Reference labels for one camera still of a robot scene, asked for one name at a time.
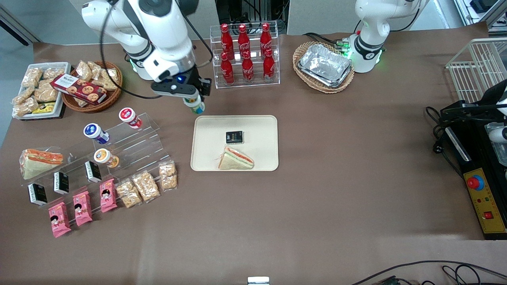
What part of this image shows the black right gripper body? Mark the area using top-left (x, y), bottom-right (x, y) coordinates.
top-left (151, 74), bottom-right (200, 100)

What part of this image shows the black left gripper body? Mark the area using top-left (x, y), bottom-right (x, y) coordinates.
top-left (480, 79), bottom-right (507, 118)

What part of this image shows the green gum bottle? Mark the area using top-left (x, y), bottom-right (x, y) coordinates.
top-left (183, 96), bottom-right (206, 115)

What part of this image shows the red gum bottle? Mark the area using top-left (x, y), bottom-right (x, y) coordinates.
top-left (119, 107), bottom-right (143, 129)

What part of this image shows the beige plastic tray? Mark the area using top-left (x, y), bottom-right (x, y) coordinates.
top-left (190, 115), bottom-right (279, 172)

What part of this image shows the blue gum bottle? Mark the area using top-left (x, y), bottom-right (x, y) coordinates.
top-left (84, 123), bottom-right (111, 145)

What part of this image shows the orange gum bottle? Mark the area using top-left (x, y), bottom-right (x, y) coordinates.
top-left (94, 148), bottom-right (120, 169)

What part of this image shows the aluminium foil tray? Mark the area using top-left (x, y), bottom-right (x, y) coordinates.
top-left (297, 44), bottom-right (353, 89)

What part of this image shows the red cola bottle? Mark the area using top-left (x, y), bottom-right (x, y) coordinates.
top-left (260, 23), bottom-right (273, 56)
top-left (263, 49), bottom-right (276, 82)
top-left (242, 51), bottom-right (255, 84)
top-left (220, 52), bottom-right (235, 86)
top-left (238, 24), bottom-right (251, 58)
top-left (220, 24), bottom-right (234, 60)

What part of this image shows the clear acrylic stepped stand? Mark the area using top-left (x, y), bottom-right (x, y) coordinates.
top-left (19, 113), bottom-right (175, 206)

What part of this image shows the black sealing machine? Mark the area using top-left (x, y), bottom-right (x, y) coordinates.
top-left (440, 101), bottom-right (507, 241)

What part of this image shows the clear plastic container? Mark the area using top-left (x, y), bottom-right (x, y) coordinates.
top-left (485, 122), bottom-right (507, 167)

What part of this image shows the dark round wicker basket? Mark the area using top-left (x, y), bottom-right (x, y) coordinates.
top-left (61, 60), bottom-right (124, 113)

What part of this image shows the wrapped triangle sandwich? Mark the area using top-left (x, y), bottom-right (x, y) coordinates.
top-left (19, 148), bottom-right (64, 181)
top-left (217, 146), bottom-right (255, 171)

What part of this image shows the red emergency stop button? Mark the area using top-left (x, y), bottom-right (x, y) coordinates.
top-left (466, 174), bottom-right (485, 192)

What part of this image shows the clear acrylic bottle rack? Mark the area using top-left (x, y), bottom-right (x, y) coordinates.
top-left (210, 21), bottom-right (281, 89)

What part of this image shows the grey metal shelf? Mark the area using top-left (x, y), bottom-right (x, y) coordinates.
top-left (453, 0), bottom-right (507, 29)

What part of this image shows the red cookie box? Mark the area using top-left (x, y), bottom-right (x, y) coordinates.
top-left (50, 73), bottom-right (108, 106)

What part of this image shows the black equipment rack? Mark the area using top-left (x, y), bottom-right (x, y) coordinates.
top-left (215, 0), bottom-right (290, 34)

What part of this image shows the light oval wicker basket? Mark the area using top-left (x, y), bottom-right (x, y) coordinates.
top-left (293, 41), bottom-right (355, 94)

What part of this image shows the black small carton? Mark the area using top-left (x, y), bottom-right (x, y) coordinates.
top-left (27, 183), bottom-right (48, 207)
top-left (84, 160), bottom-right (103, 183)
top-left (53, 171), bottom-right (70, 195)

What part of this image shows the white rectangular bin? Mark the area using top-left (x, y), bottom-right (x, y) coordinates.
top-left (12, 62), bottom-right (72, 121)

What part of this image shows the pink snack packet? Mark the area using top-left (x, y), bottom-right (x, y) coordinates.
top-left (48, 201), bottom-right (72, 239)
top-left (99, 178), bottom-right (118, 214)
top-left (72, 190), bottom-right (93, 227)

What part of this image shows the yellow snack packet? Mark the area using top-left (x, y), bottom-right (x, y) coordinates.
top-left (31, 102), bottom-right (56, 115)

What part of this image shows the brown table cover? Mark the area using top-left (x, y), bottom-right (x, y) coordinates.
top-left (0, 22), bottom-right (507, 285)

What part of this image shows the silver machine handle bar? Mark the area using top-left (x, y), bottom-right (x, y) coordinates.
top-left (445, 127), bottom-right (472, 162)

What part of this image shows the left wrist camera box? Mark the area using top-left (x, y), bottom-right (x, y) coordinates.
top-left (489, 126), bottom-right (507, 144)

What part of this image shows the white wire basket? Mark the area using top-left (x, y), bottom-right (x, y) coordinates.
top-left (446, 38), bottom-right (507, 104)

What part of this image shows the black machine power cable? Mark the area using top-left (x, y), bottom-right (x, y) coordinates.
top-left (425, 106), bottom-right (466, 179)

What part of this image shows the black arm hose cable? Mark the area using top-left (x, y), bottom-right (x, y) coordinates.
top-left (99, 0), bottom-right (217, 100)

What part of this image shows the left arm base cable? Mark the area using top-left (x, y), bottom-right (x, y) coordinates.
top-left (303, 32), bottom-right (353, 52)

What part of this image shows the long black floor cable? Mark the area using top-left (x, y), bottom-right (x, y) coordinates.
top-left (351, 260), bottom-right (507, 285)

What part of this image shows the looped black floor cable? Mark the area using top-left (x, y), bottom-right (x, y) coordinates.
top-left (441, 264), bottom-right (507, 285)

